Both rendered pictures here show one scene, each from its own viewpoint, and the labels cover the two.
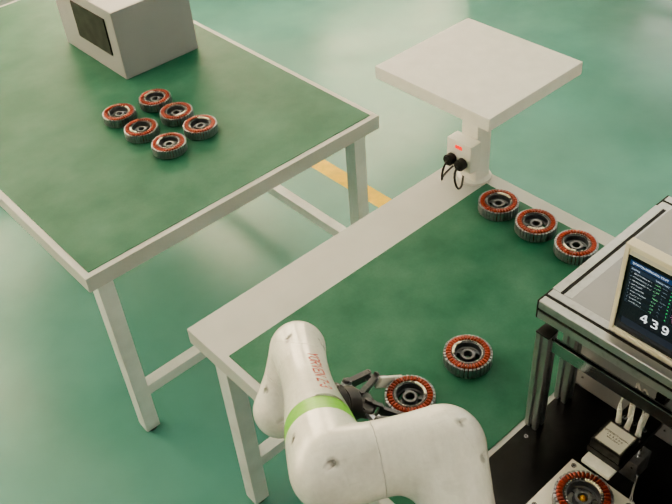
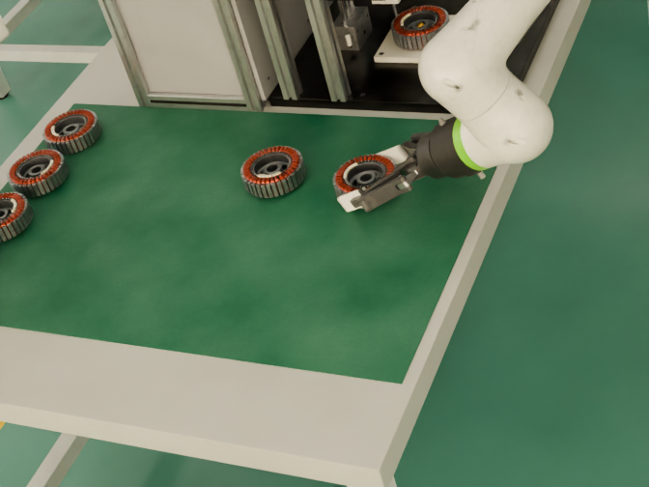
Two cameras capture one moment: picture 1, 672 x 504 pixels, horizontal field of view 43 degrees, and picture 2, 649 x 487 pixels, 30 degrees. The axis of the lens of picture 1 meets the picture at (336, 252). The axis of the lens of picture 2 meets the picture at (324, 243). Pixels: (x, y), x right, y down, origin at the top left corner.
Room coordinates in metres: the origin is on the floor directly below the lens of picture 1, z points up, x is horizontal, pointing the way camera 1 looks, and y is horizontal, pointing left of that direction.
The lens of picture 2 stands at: (1.79, 1.39, 2.00)
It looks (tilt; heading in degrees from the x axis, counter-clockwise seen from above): 39 degrees down; 252
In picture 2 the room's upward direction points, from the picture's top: 17 degrees counter-clockwise
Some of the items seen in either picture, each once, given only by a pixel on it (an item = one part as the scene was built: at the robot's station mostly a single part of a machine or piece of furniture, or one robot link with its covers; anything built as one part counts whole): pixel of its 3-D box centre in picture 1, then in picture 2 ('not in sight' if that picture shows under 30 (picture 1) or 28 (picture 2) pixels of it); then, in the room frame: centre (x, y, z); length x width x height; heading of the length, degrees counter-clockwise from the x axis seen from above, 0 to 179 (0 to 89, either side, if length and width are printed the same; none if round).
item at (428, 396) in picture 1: (410, 398); (366, 181); (1.19, -0.13, 0.77); 0.11 x 0.11 x 0.04
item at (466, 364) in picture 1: (467, 356); (273, 171); (1.29, -0.28, 0.77); 0.11 x 0.11 x 0.04
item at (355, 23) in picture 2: (625, 455); (352, 28); (0.97, -0.54, 0.80); 0.08 x 0.05 x 0.06; 39
